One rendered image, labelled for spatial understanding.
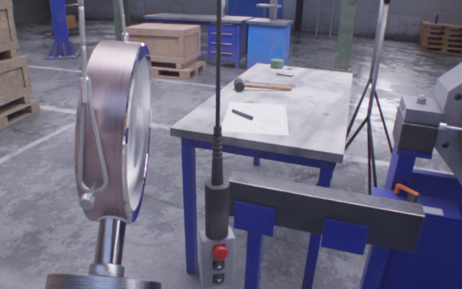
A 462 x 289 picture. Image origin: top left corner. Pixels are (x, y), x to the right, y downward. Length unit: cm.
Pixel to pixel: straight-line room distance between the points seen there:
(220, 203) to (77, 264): 171
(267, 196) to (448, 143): 66
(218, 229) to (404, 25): 1227
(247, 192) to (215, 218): 55
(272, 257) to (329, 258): 34
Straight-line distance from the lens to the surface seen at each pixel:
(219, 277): 77
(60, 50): 838
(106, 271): 68
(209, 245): 72
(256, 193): 121
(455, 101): 136
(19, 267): 241
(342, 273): 223
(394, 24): 1276
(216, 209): 67
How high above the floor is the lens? 148
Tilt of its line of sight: 24 degrees down
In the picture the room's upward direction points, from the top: 1 degrees clockwise
